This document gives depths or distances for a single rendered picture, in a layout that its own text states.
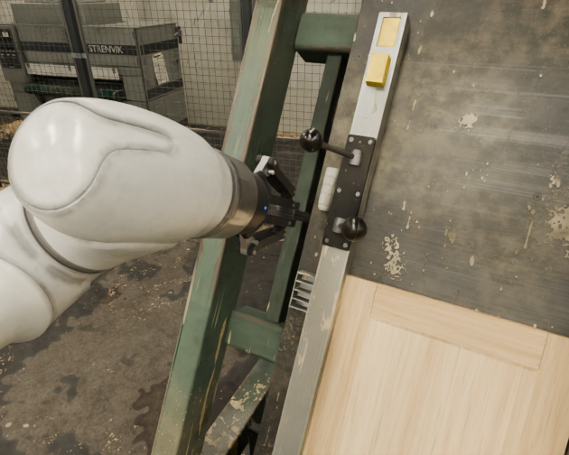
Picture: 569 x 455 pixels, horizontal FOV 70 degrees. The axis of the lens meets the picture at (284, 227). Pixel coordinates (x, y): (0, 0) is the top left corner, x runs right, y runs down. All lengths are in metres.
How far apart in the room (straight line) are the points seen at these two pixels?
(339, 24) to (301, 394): 0.72
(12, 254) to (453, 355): 0.62
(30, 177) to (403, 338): 0.61
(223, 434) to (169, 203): 0.91
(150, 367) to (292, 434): 1.67
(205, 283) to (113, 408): 1.55
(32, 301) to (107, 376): 2.09
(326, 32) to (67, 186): 0.73
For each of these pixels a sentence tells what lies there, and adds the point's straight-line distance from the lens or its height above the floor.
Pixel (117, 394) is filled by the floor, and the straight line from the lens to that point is 2.36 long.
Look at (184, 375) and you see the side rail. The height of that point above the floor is 1.08.
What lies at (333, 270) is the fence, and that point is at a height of 1.32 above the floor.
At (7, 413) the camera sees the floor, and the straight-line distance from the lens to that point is 2.52.
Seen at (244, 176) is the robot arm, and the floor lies 1.59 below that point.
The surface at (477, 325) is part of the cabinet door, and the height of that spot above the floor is 1.29.
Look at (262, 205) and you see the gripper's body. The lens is 0.44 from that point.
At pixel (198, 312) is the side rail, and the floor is 1.19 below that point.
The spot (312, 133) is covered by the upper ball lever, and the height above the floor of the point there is 1.56.
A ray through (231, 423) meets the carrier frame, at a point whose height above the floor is 0.79.
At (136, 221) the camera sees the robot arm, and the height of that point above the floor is 1.61.
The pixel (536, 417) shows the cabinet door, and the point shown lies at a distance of 0.77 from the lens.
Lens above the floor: 1.75
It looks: 30 degrees down
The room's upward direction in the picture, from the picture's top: straight up
